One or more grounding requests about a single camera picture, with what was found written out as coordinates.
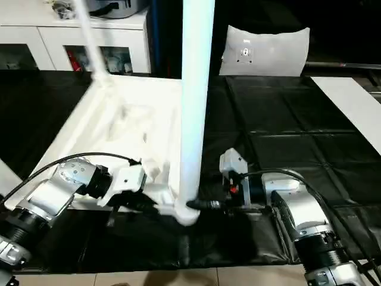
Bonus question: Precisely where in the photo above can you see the white glass-door cabinet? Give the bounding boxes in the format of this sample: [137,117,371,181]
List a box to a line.
[0,8,153,74]

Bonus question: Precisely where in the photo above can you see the grey round bag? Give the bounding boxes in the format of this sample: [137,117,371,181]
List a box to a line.
[89,0,148,20]

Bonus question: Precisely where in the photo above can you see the white plastic table leg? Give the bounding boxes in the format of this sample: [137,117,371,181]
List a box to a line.
[177,0,216,210]
[73,0,113,88]
[0,159,24,198]

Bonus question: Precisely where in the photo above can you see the black metal stand leg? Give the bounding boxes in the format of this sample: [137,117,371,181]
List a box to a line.
[357,258,381,272]

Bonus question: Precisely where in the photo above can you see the black floor mat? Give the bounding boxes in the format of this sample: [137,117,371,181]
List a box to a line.
[0,70,381,273]

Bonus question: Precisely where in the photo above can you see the white flat panel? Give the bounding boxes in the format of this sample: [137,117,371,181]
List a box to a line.
[311,76,381,156]

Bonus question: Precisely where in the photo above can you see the white plastic table top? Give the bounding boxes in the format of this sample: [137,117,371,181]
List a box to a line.
[4,74,202,228]

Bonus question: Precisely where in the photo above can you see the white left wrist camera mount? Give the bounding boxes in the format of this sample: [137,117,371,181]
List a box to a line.
[96,166,147,207]

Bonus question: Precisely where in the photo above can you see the grey printed cushion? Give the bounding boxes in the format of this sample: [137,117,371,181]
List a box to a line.
[219,24,311,77]

